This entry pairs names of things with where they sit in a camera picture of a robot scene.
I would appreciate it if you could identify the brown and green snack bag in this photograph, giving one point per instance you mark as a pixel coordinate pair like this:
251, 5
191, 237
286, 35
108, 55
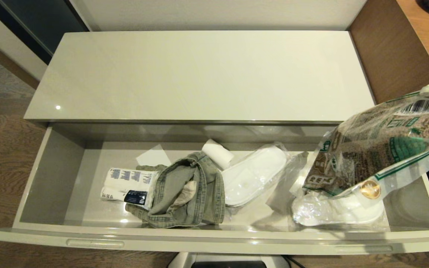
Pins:
374, 145

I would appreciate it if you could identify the white tissue pack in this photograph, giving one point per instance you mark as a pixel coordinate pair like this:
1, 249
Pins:
127, 184

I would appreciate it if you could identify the beige cabinet drawer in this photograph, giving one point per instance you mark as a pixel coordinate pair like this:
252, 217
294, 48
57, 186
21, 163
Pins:
50, 178

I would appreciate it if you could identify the white and black robot base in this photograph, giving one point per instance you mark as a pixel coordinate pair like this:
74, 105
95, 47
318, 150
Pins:
229, 260

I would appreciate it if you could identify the brown wooden side cabinet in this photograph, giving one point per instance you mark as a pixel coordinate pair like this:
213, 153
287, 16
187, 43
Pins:
393, 48

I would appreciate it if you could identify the clear plastic lid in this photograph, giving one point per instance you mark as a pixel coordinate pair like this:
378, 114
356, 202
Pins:
404, 204

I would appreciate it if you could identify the bagged white slippers, brown sticker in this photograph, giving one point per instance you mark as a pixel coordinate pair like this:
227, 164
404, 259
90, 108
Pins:
337, 212

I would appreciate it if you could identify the white paper roll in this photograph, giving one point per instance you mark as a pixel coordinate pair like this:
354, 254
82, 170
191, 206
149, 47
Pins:
217, 153

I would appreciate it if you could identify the faded denim jeans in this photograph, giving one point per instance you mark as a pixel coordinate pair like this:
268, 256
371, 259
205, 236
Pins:
184, 193

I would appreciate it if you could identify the dark door panel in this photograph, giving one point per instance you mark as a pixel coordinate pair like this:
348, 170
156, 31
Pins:
39, 22

